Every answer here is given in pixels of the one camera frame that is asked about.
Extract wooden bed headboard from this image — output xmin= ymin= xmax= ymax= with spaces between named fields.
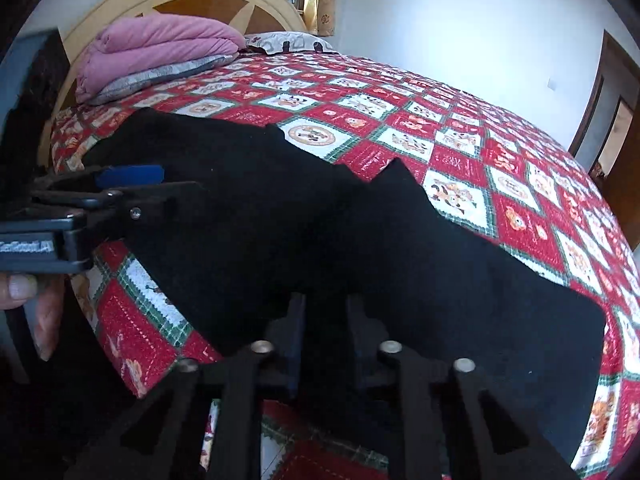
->
xmin=37 ymin=0 xmax=308 ymax=171

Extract person's left hand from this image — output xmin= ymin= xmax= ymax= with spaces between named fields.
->
xmin=0 ymin=273 xmax=66 ymax=362

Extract white patterned pillow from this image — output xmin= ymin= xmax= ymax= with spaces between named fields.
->
xmin=244 ymin=31 xmax=336 ymax=55

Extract pink folded blanket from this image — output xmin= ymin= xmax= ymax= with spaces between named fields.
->
xmin=75 ymin=12 xmax=246 ymax=106

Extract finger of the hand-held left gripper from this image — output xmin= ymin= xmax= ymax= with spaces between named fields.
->
xmin=65 ymin=181 xmax=204 ymax=246
xmin=32 ymin=163 xmax=166 ymax=197

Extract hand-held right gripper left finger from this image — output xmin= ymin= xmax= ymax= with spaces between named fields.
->
xmin=65 ymin=292 xmax=307 ymax=480

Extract red printed bedsheet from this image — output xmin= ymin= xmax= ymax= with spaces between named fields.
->
xmin=37 ymin=50 xmax=640 ymax=480

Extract black pants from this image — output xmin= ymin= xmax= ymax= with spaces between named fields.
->
xmin=82 ymin=107 xmax=608 ymax=466

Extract brown wooden door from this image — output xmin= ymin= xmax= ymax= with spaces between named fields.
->
xmin=567 ymin=30 xmax=640 ymax=181

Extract grey pillow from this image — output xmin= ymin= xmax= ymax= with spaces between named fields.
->
xmin=95 ymin=55 xmax=241 ymax=106

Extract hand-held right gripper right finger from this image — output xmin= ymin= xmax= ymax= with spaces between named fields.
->
xmin=347 ymin=294 xmax=581 ymax=480

